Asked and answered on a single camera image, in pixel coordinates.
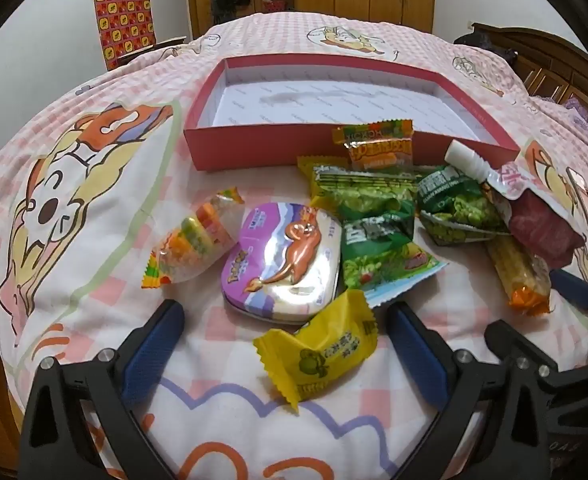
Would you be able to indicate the green pea snack packet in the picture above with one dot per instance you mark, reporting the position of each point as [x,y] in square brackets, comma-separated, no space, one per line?
[368,192]
[381,260]
[458,207]

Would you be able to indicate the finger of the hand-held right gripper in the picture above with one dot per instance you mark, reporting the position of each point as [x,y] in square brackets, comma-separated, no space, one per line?
[573,286]
[503,336]

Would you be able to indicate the pink checked printed blanket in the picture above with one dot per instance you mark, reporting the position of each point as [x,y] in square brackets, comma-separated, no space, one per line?
[274,40]

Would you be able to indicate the yellow green snack packet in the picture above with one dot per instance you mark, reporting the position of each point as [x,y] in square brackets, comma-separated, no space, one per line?
[308,176]

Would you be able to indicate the yellow candy packet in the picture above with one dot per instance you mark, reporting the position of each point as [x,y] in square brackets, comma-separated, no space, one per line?
[319,352]

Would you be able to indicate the wooden headboard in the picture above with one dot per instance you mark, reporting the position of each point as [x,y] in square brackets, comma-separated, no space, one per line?
[548,60]

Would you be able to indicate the red cardboard box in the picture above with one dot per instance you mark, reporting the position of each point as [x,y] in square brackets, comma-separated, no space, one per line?
[324,105]

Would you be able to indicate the dark cloth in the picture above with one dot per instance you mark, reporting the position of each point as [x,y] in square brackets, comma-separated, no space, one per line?
[478,40]

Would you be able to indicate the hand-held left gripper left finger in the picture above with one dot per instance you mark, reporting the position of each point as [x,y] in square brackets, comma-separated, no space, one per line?
[149,360]

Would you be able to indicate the wooden stool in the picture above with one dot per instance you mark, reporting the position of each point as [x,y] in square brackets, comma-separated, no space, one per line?
[149,46]

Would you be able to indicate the pink phone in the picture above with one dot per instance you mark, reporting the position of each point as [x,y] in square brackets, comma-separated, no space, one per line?
[586,205]

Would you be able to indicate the orange foil snack packet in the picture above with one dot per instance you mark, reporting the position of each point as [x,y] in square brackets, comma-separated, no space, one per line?
[379,147]

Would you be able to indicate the clear rainbow candy packet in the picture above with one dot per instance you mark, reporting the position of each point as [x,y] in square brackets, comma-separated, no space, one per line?
[194,237]

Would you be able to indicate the yellow corn snack bar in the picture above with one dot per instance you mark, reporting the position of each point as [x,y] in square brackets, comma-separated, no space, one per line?
[518,272]

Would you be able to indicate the pink jelly pouch white cap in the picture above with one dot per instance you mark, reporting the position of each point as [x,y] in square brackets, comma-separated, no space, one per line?
[533,215]

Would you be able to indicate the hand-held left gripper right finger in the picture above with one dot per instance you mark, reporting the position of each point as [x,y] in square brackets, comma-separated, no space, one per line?
[416,355]

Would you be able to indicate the purple candy tin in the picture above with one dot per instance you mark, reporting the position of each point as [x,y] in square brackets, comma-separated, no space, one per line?
[284,260]

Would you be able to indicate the red fabric bundle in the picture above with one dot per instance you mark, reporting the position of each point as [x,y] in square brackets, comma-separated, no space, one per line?
[278,6]

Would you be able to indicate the red yellow wall poster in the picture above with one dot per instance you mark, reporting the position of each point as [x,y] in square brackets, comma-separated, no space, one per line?
[124,25]

